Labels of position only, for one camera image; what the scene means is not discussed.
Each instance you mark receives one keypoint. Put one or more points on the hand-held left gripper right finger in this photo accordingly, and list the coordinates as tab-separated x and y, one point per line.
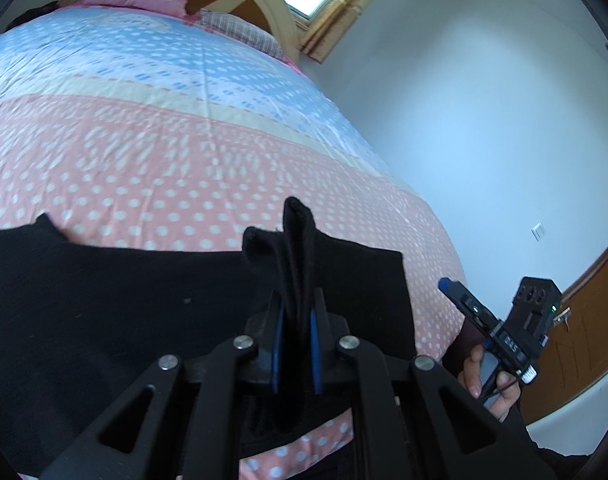
316	350

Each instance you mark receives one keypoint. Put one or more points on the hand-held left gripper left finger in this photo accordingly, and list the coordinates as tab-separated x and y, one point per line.
278	350

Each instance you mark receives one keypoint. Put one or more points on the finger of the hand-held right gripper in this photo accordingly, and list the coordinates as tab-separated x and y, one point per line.
466	300

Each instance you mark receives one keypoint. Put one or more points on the black pants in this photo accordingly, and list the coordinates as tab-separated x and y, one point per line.
109	310

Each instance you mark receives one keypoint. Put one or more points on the person's right forearm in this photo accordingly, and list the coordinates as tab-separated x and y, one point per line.
528	442

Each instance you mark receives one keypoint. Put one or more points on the person's right hand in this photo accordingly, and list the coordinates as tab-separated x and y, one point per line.
509	402

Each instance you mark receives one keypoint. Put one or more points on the brown wooden door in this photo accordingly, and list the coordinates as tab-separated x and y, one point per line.
588	340

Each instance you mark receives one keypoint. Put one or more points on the polka dot pink blue bedsheet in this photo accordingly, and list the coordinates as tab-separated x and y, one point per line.
159	135

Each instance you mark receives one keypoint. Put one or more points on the narrow yellow curtain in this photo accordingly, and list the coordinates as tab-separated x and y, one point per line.
349	15

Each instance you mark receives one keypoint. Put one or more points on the striped pillow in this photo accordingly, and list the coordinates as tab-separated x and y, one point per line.
244	30

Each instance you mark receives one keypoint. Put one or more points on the cream wooden bed headboard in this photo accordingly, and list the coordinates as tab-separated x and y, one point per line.
274	15

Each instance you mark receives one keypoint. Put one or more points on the white wall switch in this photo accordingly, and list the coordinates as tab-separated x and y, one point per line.
538	230

